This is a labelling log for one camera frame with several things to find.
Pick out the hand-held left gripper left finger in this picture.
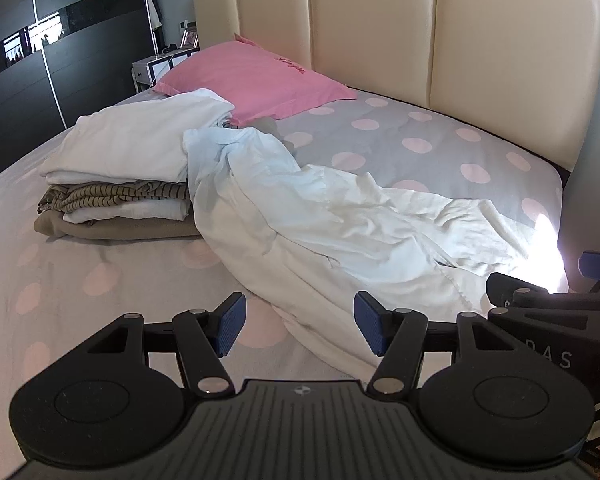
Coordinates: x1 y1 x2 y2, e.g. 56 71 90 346
85 292 247 397

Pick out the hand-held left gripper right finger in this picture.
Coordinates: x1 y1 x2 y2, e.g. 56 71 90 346
353 290 517 397

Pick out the white shirt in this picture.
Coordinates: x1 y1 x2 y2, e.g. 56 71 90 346
182 127 566 368

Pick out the white folded garment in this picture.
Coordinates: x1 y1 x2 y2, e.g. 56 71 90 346
40 88 236 186
62 200 193 225

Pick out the brown striped folded garment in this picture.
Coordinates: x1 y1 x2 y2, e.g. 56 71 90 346
36 182 191 213

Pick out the pink pillow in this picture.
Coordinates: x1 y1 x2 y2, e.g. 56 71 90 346
152 34 358 128

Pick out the white nightstand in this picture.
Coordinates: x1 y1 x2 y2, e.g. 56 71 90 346
131 47 201 93

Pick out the black sliding wardrobe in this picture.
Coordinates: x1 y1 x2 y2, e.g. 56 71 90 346
0 0 153 176

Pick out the beige padded headboard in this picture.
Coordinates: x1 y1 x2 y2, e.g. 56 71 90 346
192 0 600 173

